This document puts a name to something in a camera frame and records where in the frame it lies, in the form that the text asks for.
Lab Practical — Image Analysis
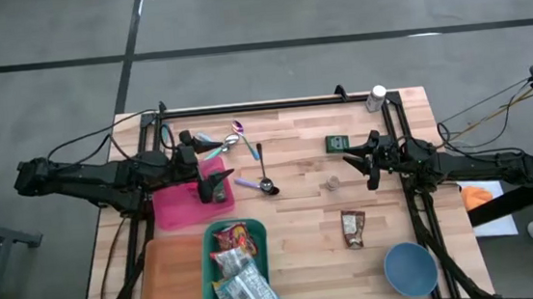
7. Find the small glass spice jar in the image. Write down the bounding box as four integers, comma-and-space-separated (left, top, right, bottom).
324, 175, 342, 193

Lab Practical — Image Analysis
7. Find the dark green tin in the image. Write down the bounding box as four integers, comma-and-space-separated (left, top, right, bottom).
323, 133, 351, 155

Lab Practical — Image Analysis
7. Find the white yellow snack packet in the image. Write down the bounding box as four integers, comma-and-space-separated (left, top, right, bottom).
208, 246, 255, 280

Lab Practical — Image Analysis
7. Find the long black spoon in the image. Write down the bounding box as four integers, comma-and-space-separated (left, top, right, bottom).
254, 141, 281, 199

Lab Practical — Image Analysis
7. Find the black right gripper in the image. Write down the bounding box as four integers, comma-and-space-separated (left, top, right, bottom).
339, 125, 415, 194

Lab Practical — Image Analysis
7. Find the teal plastic bin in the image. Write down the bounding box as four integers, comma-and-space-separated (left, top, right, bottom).
195, 215, 274, 299

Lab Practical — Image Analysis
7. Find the orange object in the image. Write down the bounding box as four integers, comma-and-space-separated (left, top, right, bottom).
461, 183, 495, 212

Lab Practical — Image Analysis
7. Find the black aluminium table frame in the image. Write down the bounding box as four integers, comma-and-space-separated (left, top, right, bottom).
68, 72, 498, 299

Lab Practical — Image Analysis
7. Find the black diagonal beam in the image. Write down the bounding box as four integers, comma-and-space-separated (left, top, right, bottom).
464, 164, 533, 230

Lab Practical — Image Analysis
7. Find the iridescent spoon blue handle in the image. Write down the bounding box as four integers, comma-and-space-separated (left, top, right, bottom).
231, 118, 261, 164

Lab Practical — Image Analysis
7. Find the yellow creamy chicken noodle packet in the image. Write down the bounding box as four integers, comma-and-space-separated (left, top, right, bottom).
211, 276, 242, 299

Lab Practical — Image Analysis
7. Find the brown snack packet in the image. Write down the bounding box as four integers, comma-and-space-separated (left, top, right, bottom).
339, 207, 369, 251

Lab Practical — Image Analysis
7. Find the white pill bottle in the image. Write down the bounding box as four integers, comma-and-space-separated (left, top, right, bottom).
363, 84, 388, 114

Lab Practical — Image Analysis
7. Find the yellow grey wire bundle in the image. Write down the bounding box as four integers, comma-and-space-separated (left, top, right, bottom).
453, 78, 533, 137

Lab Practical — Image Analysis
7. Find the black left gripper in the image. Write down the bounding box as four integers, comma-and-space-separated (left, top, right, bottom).
166, 125, 239, 208

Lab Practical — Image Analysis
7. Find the pink plastic tray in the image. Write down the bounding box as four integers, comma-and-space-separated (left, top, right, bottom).
147, 154, 238, 232

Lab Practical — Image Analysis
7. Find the silver clear snack packet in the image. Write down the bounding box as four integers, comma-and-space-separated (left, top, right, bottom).
223, 258, 280, 299

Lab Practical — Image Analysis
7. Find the white paper sheet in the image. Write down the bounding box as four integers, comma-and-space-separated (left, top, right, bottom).
456, 176, 520, 241

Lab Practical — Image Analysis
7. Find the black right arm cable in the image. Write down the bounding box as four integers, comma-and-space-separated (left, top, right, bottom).
437, 115, 527, 160

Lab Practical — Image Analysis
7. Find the light blue handled spoon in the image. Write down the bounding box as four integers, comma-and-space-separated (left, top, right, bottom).
195, 128, 233, 162

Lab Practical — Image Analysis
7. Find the red orange noodle packet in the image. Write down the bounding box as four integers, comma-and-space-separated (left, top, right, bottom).
212, 221, 259, 260

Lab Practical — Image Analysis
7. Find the orange plastic tray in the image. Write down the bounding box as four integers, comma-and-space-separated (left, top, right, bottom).
131, 232, 209, 299

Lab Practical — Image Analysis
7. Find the purple handled silver spoon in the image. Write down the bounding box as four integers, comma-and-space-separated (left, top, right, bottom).
233, 173, 276, 197

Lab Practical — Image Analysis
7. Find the blue bowl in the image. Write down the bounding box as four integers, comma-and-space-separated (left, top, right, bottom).
381, 238, 440, 299

